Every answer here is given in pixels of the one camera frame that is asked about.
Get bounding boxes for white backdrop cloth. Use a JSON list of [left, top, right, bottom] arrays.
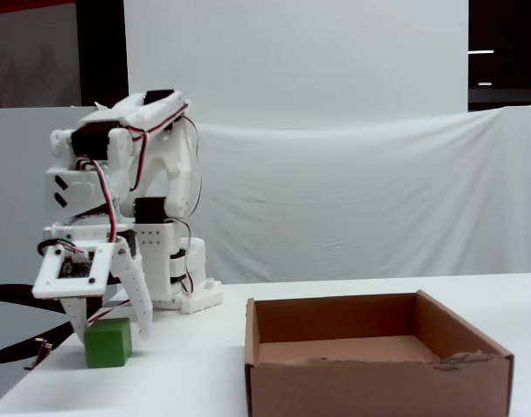
[[0, 103, 531, 288]]

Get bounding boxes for black camera cable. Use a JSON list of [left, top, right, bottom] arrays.
[[36, 239, 60, 258]]

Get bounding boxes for white backdrop panel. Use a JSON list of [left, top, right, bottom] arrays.
[[123, 0, 469, 131]]

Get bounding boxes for black handled table clamp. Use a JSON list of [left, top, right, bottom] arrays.
[[0, 281, 131, 371]]

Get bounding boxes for grey cabinet door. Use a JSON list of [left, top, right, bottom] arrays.
[[0, 0, 82, 109]]

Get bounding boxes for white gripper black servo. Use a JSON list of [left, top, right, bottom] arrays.
[[41, 222, 155, 345]]

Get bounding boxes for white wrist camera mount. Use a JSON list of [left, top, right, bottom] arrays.
[[31, 242, 116, 301]]

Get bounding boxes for brown cardboard box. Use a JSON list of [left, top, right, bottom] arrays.
[[243, 289, 515, 417]]

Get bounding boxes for green cube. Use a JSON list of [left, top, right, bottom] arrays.
[[83, 316, 134, 369]]

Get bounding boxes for red black white servo cable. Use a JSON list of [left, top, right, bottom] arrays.
[[76, 156, 119, 243], [128, 102, 193, 192]]

